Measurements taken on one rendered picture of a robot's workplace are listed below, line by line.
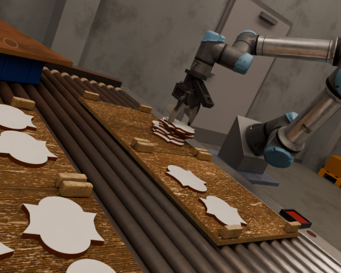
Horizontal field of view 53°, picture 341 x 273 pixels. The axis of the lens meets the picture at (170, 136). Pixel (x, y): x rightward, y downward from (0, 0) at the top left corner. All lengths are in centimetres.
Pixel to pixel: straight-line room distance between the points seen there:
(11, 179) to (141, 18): 358
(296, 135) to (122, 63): 308
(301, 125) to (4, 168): 98
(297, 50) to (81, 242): 101
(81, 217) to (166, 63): 393
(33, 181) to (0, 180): 6
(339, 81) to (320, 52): 18
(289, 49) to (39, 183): 96
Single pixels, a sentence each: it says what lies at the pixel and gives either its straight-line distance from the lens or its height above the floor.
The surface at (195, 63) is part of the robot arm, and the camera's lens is 125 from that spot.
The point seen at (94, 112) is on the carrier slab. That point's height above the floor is 93.
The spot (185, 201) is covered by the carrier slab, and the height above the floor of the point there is 94.
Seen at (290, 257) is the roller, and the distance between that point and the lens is 94.
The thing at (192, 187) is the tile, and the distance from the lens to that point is 93.
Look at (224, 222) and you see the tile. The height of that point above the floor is 94.
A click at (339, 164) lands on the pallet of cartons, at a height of 36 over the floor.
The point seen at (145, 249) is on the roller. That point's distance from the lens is 66.
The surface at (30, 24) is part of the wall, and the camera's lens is 376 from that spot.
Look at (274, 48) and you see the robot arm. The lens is 133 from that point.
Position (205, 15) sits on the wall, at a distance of 462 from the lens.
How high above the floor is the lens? 128
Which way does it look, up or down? 15 degrees down
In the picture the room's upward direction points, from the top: 24 degrees clockwise
